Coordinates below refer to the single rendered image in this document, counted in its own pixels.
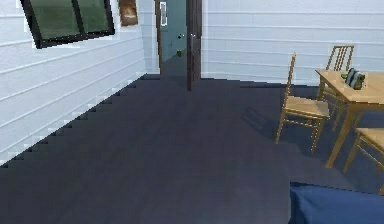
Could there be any dark brown room door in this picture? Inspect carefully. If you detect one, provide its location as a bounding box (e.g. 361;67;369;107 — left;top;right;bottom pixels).
185;0;203;92

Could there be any light wooden chair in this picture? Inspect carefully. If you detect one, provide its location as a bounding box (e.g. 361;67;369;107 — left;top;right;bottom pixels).
275;52;331;156
342;127;384;196
321;44;356;132

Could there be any black framed window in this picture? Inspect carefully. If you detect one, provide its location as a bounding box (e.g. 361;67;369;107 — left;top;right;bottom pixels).
19;0;116;50

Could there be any light wooden dining table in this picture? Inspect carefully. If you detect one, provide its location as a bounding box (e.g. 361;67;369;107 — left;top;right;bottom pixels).
314;68;384;169

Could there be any dark green striped object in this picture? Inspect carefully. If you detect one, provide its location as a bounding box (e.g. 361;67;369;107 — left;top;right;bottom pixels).
340;67;366;91

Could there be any blue sofa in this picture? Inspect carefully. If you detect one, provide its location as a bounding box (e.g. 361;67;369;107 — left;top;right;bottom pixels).
288;181;384;224

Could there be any white framed wall picture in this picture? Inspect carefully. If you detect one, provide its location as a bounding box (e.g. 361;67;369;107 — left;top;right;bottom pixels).
159;1;168;27

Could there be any brown framed wall picture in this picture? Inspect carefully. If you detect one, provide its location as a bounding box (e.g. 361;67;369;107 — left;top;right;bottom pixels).
117;0;139;28

